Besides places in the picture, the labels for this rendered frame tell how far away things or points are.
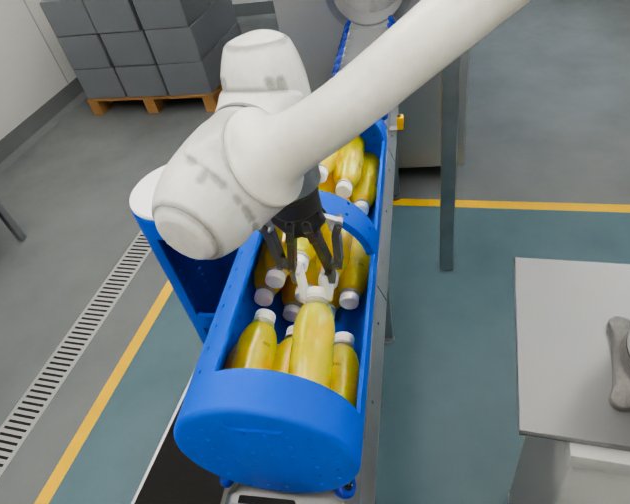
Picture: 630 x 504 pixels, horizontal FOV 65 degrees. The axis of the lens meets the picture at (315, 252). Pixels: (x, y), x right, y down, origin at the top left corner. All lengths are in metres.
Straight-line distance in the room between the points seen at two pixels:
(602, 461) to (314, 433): 0.45
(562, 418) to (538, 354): 0.12
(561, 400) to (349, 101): 0.65
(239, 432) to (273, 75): 0.47
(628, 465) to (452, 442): 1.12
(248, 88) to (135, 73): 3.85
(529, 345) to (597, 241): 1.78
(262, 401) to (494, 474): 1.37
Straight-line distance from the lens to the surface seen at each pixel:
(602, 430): 0.93
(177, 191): 0.47
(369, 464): 1.02
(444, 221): 2.27
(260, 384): 0.70
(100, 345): 2.67
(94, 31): 4.45
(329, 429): 0.71
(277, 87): 0.59
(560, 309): 1.04
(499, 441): 2.01
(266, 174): 0.46
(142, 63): 4.34
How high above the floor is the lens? 1.81
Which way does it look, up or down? 43 degrees down
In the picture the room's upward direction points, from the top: 13 degrees counter-clockwise
